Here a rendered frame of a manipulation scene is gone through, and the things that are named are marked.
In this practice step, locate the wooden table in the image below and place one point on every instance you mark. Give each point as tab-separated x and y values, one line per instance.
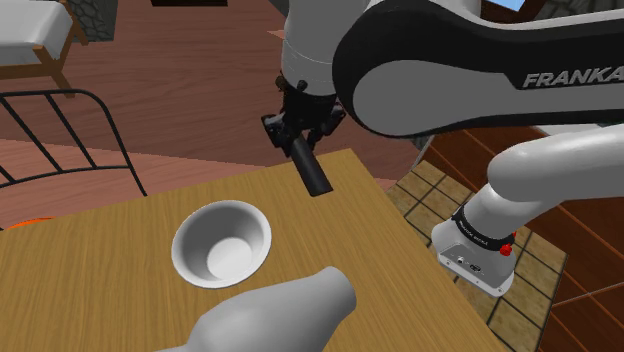
370	244

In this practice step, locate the window with brown frame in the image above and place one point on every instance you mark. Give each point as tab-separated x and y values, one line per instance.
507	8

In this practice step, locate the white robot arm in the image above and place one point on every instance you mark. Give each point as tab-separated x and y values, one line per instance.
438	92

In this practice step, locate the wooden chair with white cushion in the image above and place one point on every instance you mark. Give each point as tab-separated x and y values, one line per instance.
29	29

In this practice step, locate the black cylinder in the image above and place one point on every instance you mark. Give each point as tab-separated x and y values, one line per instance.
313	170

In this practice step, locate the orange round thing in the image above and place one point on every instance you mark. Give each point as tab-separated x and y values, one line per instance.
29	223

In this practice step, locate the white bowl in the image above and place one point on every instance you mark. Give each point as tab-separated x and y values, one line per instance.
222	244

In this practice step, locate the black metal frame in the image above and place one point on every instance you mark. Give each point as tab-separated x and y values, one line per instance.
112	128

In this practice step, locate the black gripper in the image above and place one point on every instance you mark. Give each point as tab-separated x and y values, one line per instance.
307	109

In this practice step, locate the tan tiled robot stand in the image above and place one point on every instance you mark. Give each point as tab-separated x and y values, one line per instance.
531	287

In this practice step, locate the grey vase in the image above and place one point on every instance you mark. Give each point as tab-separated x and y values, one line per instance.
282	317

